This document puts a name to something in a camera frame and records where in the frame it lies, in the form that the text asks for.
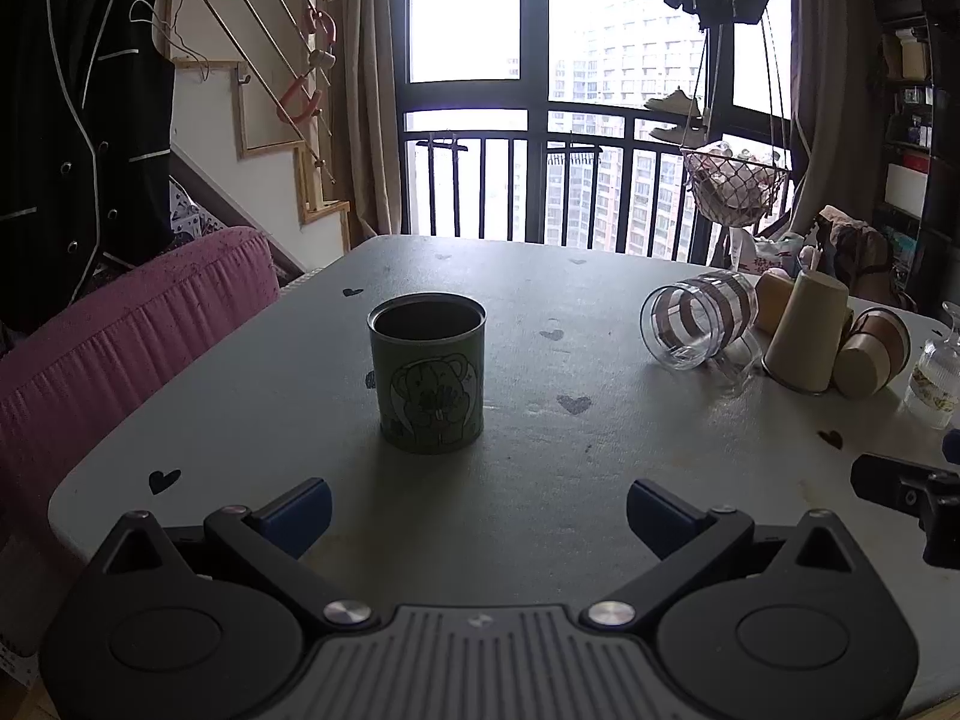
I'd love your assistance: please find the brown striped glass cup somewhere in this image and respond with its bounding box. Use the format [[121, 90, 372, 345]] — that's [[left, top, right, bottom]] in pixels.
[[640, 269, 760, 372]]

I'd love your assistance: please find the hanging wire basket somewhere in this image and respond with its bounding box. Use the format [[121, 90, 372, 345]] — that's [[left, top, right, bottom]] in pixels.
[[680, 15, 794, 230]]

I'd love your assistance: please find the green cartoon print cup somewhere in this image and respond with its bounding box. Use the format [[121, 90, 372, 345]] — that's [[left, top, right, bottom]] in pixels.
[[366, 292, 487, 455]]

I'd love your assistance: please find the brown bag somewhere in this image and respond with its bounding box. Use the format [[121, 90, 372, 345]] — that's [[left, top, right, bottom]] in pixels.
[[816, 205, 895, 295]]

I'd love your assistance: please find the black balcony railing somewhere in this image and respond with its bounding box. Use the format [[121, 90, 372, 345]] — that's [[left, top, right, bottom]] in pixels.
[[400, 100, 794, 262]]

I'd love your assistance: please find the pink clothes hanger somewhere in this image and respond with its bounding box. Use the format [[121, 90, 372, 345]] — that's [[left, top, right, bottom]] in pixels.
[[276, 9, 338, 126]]

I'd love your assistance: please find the black storage shelf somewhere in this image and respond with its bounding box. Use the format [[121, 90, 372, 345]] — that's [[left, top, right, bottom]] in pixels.
[[868, 0, 960, 316]]

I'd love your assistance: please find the beige curtain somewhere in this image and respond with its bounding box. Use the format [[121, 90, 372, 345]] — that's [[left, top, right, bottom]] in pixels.
[[786, 0, 887, 235], [328, 0, 410, 242]]

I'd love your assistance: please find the beige shoe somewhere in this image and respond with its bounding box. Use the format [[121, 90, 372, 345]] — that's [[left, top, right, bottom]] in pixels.
[[648, 115, 710, 144], [643, 87, 707, 115]]

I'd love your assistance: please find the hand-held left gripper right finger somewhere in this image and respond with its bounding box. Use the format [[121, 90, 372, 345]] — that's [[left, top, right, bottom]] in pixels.
[[581, 478, 875, 629]]

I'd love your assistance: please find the pink cushioned sofa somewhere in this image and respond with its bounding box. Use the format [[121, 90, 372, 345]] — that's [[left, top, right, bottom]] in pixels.
[[0, 225, 281, 567]]

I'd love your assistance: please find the patterned glass bottle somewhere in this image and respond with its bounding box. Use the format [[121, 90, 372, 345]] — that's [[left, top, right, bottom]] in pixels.
[[903, 300, 960, 430]]

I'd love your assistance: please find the tan paper cup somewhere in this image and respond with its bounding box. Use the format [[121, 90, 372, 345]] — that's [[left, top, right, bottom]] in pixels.
[[753, 270, 797, 336]]

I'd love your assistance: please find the black jacket with white trim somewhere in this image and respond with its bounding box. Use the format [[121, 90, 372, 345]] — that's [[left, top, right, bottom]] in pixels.
[[0, 0, 178, 335]]

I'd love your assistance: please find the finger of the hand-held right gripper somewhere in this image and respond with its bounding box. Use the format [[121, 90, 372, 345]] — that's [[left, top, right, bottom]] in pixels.
[[851, 454, 960, 571]]

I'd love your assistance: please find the brown sleeved paper cup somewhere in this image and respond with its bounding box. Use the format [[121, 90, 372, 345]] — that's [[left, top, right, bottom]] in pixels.
[[833, 307, 913, 399]]

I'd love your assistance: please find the white wooden trimmed staircase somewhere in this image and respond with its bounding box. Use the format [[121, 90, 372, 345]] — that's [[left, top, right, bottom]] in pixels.
[[161, 0, 353, 278]]

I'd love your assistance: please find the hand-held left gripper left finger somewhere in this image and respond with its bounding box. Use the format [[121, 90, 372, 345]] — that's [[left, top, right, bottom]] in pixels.
[[88, 476, 376, 631]]

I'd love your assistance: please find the floral cloth bag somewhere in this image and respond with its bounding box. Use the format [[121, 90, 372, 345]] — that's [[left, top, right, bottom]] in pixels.
[[738, 231, 809, 280]]

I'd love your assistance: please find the beige paper cup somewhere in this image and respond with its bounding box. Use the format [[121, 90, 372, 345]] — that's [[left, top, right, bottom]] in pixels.
[[763, 270, 851, 394]]

